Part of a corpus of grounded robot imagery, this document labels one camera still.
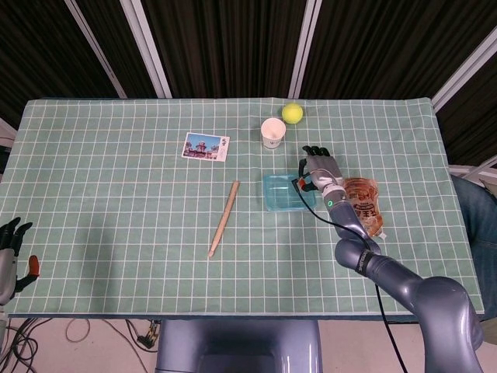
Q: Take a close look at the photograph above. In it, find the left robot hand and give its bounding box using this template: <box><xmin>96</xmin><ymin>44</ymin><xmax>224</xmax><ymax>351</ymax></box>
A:
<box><xmin>0</xmin><ymin>216</ymin><xmax>42</xmax><ymax>306</ymax></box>

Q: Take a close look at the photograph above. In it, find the building photo postcard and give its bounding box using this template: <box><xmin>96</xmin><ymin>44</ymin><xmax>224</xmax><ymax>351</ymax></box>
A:
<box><xmin>181</xmin><ymin>131</ymin><xmax>230</xmax><ymax>162</ymax></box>

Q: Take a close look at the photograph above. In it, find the double white frame post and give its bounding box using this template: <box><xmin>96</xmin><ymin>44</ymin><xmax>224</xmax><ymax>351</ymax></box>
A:
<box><xmin>119</xmin><ymin>0</ymin><xmax>173</xmax><ymax>99</ymax></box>

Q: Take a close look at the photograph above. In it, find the thin white frame post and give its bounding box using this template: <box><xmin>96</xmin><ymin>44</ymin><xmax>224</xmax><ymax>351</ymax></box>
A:
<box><xmin>64</xmin><ymin>0</ymin><xmax>128</xmax><ymax>99</ymax></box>

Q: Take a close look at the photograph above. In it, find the wooden drumstick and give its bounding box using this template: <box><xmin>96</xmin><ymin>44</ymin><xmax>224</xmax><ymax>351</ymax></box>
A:
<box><xmin>208</xmin><ymin>180</ymin><xmax>240</xmax><ymax>259</ymax></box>

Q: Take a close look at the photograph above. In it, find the blue jeans leg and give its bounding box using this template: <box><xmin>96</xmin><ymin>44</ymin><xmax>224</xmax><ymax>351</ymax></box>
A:
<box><xmin>452</xmin><ymin>174</ymin><xmax>497</xmax><ymax>252</ymax></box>

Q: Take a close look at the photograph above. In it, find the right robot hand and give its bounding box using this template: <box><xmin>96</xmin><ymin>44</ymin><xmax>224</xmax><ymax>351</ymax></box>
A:
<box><xmin>297</xmin><ymin>145</ymin><xmax>346</xmax><ymax>197</ymax></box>

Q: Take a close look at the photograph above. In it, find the black pleated curtain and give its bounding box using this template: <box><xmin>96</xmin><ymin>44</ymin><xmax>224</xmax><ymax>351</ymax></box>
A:
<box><xmin>0</xmin><ymin>0</ymin><xmax>497</xmax><ymax>168</ymax></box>

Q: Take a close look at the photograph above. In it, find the green checked tablecloth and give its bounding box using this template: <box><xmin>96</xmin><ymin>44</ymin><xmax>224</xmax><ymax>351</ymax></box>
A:
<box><xmin>7</xmin><ymin>96</ymin><xmax>486</xmax><ymax>322</ymax></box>

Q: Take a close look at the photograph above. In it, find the black floor cable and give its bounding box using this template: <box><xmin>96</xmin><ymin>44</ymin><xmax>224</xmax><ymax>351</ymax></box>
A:
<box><xmin>0</xmin><ymin>317</ymin><xmax>42</xmax><ymax>373</ymax></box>

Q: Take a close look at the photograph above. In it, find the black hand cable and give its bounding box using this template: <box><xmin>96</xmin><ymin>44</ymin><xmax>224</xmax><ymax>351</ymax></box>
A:
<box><xmin>290</xmin><ymin>177</ymin><xmax>407</xmax><ymax>373</ymax></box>

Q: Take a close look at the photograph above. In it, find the white paper cup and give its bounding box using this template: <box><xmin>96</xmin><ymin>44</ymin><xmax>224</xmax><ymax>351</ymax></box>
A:
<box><xmin>260</xmin><ymin>117</ymin><xmax>287</xmax><ymax>151</ymax></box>

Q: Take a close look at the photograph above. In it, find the black power plug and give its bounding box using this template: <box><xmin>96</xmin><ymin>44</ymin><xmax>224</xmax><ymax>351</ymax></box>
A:
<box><xmin>137</xmin><ymin>322</ymin><xmax>161</xmax><ymax>350</ymax></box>

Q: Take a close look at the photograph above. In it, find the blue plastic container lid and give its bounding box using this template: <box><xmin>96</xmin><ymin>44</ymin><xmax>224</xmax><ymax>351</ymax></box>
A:
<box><xmin>262</xmin><ymin>173</ymin><xmax>318</xmax><ymax>213</ymax></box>

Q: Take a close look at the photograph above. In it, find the grey-blue robot torso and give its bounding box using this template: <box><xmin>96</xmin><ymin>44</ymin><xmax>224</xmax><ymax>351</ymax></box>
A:
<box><xmin>155</xmin><ymin>319</ymin><xmax>323</xmax><ymax>373</ymax></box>

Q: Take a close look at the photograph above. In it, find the yellow tennis ball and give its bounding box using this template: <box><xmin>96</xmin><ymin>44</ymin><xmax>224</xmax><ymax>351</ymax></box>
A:
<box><xmin>281</xmin><ymin>101</ymin><xmax>304</xmax><ymax>125</ymax></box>

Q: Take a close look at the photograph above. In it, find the brown snack packet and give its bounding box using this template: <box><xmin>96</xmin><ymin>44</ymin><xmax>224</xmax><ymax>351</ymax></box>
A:
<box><xmin>343</xmin><ymin>177</ymin><xmax>388</xmax><ymax>240</ymax></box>

